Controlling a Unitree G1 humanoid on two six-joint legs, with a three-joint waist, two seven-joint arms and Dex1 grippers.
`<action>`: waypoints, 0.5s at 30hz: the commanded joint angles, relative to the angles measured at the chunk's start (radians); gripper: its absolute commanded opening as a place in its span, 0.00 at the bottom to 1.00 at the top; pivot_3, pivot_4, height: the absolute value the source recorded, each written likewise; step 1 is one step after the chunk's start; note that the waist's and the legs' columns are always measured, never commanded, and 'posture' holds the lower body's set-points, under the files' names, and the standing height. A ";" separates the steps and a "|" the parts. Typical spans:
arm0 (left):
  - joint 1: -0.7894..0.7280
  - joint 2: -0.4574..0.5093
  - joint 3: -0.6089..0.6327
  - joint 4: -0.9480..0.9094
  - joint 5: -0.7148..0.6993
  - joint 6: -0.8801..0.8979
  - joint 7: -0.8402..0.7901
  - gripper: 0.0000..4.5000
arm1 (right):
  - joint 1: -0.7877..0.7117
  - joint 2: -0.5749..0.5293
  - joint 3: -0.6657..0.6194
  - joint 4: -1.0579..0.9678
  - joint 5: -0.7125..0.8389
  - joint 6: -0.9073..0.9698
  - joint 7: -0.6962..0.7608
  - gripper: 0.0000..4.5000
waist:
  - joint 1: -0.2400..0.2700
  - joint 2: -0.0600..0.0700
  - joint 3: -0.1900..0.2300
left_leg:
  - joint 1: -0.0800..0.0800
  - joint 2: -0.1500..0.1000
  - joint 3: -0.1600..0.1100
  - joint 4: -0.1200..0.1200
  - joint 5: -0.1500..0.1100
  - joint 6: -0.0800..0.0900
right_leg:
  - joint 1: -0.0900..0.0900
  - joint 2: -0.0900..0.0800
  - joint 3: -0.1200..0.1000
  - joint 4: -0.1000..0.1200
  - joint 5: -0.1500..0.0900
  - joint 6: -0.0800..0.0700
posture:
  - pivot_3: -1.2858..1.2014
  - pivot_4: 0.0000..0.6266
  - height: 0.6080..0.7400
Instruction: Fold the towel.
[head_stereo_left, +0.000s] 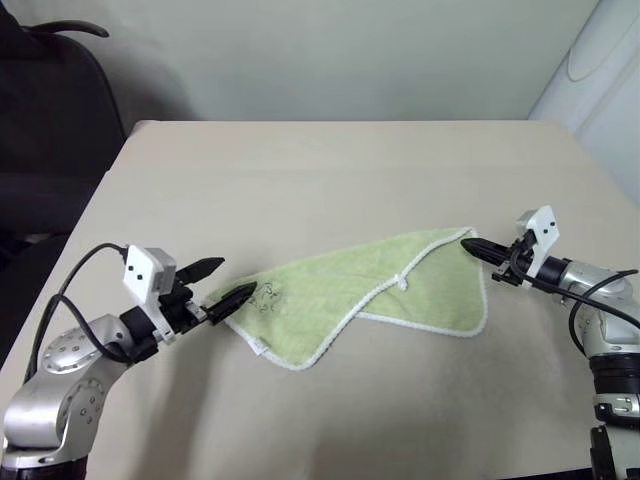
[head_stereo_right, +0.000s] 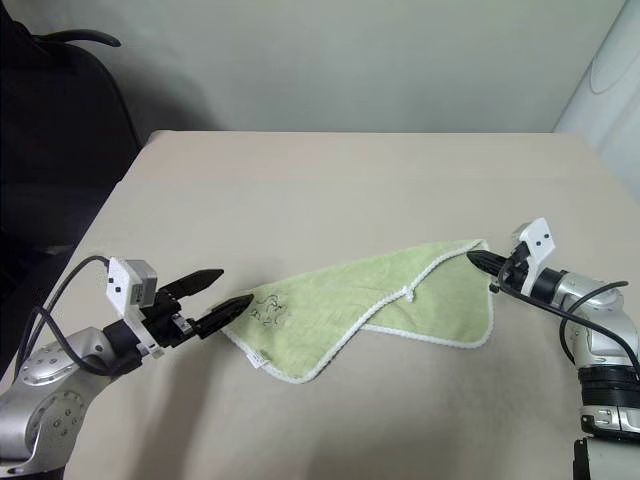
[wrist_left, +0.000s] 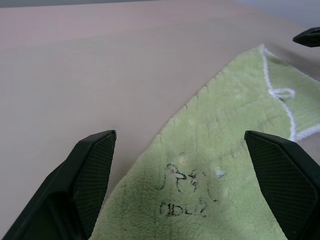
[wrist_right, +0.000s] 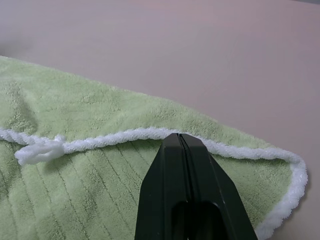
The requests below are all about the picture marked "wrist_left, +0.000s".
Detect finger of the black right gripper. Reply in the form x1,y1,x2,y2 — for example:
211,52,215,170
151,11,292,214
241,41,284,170
292,26,320,49

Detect light green fleece towel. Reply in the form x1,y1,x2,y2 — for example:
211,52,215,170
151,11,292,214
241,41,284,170
90,43,320,240

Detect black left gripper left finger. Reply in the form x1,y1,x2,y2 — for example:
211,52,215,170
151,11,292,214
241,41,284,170
0,129,117,240

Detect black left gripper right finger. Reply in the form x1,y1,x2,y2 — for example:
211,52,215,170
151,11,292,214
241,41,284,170
243,130,320,240

